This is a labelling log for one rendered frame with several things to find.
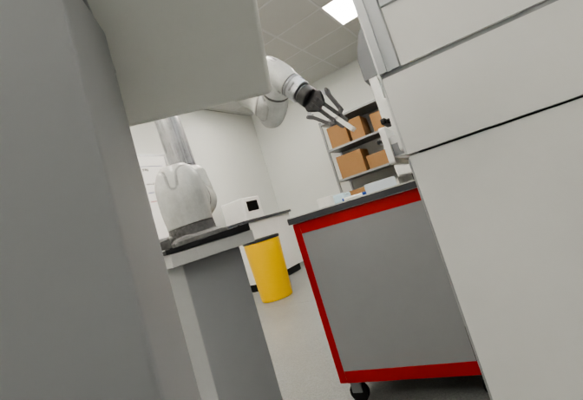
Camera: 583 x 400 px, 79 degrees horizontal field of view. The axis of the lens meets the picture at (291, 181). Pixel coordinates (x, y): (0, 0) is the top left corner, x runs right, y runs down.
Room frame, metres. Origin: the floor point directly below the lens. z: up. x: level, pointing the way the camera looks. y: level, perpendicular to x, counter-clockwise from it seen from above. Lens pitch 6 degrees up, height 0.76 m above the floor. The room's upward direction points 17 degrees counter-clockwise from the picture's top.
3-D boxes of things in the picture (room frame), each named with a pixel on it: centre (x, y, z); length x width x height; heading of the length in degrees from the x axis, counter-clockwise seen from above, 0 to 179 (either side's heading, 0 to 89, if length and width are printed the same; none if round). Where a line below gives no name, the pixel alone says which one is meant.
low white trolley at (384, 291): (1.58, -0.33, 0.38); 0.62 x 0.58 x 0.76; 154
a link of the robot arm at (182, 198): (1.20, 0.38, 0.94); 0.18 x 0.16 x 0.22; 4
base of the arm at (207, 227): (1.19, 0.39, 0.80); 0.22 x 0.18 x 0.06; 122
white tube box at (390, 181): (1.44, -0.34, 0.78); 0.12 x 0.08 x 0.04; 79
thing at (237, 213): (5.08, 0.74, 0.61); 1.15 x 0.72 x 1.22; 149
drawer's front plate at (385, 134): (1.12, -0.35, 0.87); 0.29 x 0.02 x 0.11; 154
